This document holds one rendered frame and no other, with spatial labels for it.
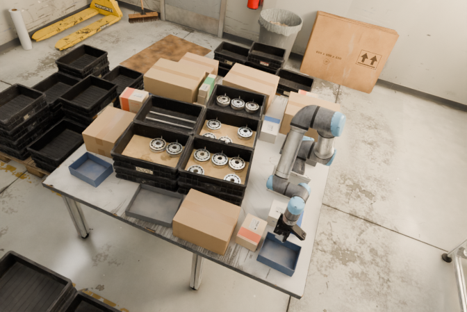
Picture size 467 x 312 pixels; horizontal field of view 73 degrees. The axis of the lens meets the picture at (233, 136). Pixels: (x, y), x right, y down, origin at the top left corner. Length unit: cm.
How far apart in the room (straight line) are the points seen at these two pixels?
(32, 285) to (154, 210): 71
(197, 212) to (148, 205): 35
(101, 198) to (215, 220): 70
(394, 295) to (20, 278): 247
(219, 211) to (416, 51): 374
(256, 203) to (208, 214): 39
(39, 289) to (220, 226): 100
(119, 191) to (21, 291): 68
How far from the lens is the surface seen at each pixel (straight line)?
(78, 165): 218
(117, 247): 262
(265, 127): 233
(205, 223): 168
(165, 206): 192
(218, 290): 246
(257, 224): 182
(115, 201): 198
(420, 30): 473
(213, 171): 192
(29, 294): 208
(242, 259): 179
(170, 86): 247
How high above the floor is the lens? 231
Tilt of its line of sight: 44 degrees down
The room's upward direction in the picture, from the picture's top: 10 degrees clockwise
